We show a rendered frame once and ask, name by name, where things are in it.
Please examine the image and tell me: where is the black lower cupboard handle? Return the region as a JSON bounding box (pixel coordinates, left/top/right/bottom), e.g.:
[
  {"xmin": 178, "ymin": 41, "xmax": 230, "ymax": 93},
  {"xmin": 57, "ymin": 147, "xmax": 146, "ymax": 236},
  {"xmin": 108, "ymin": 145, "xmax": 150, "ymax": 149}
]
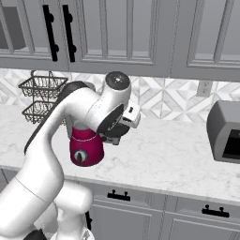
[{"xmin": 85, "ymin": 211, "xmax": 94, "ymax": 232}]

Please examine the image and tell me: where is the white wall socket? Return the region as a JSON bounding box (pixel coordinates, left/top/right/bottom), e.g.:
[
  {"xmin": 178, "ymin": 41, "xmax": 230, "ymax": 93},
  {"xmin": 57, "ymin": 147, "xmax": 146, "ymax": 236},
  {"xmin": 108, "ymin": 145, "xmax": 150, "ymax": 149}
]
[{"xmin": 196, "ymin": 80, "xmax": 213, "ymax": 98}]

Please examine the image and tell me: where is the grey upper cupboard door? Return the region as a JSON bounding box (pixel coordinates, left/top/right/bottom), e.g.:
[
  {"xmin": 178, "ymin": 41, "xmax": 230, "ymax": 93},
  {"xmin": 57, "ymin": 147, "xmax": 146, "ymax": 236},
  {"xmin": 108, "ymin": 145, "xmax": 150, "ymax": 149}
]
[
  {"xmin": 64, "ymin": 0, "xmax": 176, "ymax": 78},
  {"xmin": 0, "ymin": 0, "xmax": 70, "ymax": 71},
  {"xmin": 170, "ymin": 0, "xmax": 240, "ymax": 83}
]

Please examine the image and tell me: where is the grey lower cupboard door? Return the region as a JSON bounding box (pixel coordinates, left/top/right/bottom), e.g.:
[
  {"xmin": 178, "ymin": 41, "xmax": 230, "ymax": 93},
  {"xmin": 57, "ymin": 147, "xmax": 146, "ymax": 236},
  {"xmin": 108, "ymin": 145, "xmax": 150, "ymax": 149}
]
[
  {"xmin": 88, "ymin": 202, "xmax": 165, "ymax": 240},
  {"xmin": 160, "ymin": 211, "xmax": 240, "ymax": 240}
]

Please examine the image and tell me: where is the black long cupboard handle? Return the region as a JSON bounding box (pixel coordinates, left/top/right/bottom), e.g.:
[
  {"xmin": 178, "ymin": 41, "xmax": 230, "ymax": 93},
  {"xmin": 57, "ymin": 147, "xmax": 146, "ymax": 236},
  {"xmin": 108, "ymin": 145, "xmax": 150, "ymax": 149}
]
[
  {"xmin": 42, "ymin": 4, "xmax": 60, "ymax": 63},
  {"xmin": 62, "ymin": 4, "xmax": 78, "ymax": 64}
]

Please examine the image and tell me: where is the black drawer handle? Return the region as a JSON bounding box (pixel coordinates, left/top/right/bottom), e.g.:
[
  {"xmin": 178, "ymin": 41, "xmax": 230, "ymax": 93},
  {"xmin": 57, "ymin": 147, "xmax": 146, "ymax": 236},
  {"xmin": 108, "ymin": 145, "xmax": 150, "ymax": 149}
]
[
  {"xmin": 201, "ymin": 203, "xmax": 231, "ymax": 218},
  {"xmin": 107, "ymin": 188, "xmax": 132, "ymax": 203}
]

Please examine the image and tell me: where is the grey cupboard door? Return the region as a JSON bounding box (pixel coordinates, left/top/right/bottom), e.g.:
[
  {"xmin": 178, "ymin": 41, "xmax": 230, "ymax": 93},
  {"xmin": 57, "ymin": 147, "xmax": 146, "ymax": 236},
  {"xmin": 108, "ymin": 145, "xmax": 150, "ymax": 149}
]
[
  {"xmin": 64, "ymin": 0, "xmax": 176, "ymax": 78},
  {"xmin": 88, "ymin": 202, "xmax": 165, "ymax": 240},
  {"xmin": 160, "ymin": 211, "xmax": 240, "ymax": 240},
  {"xmin": 170, "ymin": 0, "xmax": 240, "ymax": 83},
  {"xmin": 0, "ymin": 0, "xmax": 70, "ymax": 71}
]

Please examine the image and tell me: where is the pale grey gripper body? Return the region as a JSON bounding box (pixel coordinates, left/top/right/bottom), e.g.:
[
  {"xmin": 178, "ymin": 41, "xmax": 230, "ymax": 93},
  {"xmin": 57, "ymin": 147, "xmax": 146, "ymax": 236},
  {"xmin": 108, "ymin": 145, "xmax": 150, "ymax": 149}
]
[{"xmin": 98, "ymin": 133, "xmax": 122, "ymax": 146}]

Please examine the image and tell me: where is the grey drawer front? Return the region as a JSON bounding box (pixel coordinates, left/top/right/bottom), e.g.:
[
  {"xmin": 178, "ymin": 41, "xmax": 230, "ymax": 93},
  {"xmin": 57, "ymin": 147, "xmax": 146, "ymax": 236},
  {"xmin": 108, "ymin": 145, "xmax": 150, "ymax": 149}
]
[
  {"xmin": 172, "ymin": 195, "xmax": 240, "ymax": 227},
  {"xmin": 89, "ymin": 182, "xmax": 167, "ymax": 211}
]

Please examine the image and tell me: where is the grey toaster oven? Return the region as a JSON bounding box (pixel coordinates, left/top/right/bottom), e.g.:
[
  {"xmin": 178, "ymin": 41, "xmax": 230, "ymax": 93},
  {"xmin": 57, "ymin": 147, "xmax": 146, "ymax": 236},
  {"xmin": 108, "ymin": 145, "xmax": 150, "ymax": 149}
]
[{"xmin": 205, "ymin": 99, "xmax": 240, "ymax": 165}]

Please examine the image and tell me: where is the magenta blender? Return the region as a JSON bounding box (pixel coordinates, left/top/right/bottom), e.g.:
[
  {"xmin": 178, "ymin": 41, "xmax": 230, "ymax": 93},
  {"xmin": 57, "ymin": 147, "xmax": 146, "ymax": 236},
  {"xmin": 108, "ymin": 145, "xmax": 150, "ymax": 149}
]
[{"xmin": 68, "ymin": 122, "xmax": 105, "ymax": 168}]

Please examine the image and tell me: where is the black two-tier wire stand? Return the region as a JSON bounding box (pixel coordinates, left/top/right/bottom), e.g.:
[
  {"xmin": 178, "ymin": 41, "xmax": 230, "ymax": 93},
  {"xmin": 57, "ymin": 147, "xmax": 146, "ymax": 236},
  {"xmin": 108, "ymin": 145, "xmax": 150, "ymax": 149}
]
[{"xmin": 17, "ymin": 69, "xmax": 69, "ymax": 126}]

